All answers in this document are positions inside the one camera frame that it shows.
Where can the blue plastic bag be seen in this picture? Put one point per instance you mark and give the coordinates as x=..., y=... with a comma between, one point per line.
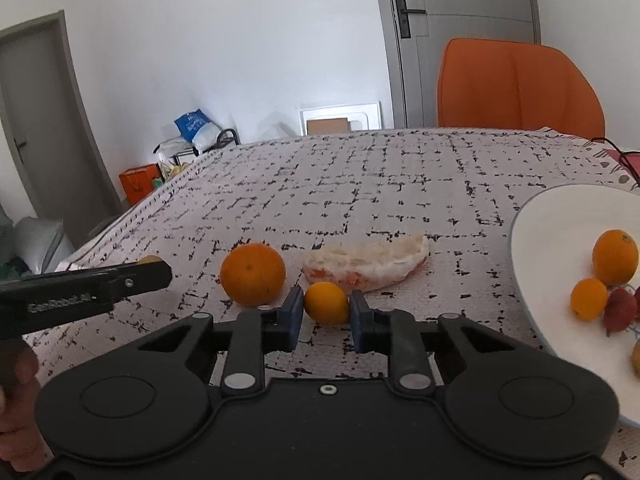
x=195, y=127

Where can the person's left hand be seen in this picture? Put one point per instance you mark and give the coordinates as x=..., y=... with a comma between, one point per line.
x=17, y=420

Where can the white framed panel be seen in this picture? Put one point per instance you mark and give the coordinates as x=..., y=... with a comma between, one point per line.
x=367, y=112

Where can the small brown round fruit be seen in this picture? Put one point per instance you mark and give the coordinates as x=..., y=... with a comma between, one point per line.
x=636, y=359

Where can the black metal rack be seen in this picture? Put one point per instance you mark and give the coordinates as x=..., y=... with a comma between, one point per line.
x=227, y=136

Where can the cardboard piece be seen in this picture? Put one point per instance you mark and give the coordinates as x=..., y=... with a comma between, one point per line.
x=327, y=126

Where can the red lychee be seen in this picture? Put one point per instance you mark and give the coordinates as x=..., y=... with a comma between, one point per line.
x=637, y=302
x=620, y=310

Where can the grey cushion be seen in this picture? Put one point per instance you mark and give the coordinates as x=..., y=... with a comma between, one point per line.
x=42, y=245

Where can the pink pomelo segment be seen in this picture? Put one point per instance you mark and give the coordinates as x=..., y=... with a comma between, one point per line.
x=367, y=262

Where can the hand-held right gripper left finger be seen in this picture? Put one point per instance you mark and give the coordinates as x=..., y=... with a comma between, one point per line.
x=292, y=317

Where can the orange box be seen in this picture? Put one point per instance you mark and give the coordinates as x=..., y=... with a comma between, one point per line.
x=139, y=186

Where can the small orange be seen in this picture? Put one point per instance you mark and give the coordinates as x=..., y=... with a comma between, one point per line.
x=326, y=303
x=590, y=300

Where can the black patterned white tablecloth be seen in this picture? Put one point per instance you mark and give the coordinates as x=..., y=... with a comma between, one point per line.
x=375, y=185

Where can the grey side door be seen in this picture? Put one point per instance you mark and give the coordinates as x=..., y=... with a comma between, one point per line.
x=45, y=125

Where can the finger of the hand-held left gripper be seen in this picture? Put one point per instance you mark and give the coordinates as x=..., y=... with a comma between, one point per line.
x=142, y=280

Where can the orange printed mat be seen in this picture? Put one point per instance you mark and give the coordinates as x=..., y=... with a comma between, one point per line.
x=631, y=161

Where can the medium orange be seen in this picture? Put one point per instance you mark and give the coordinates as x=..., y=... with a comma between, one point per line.
x=616, y=257

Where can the orange chair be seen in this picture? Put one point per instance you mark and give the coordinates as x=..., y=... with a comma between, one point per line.
x=515, y=87

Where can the large orange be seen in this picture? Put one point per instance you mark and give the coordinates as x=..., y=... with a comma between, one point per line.
x=252, y=275

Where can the white plate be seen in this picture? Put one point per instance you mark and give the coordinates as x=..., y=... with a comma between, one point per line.
x=550, y=260

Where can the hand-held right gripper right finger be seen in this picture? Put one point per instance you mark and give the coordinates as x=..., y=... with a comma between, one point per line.
x=358, y=321

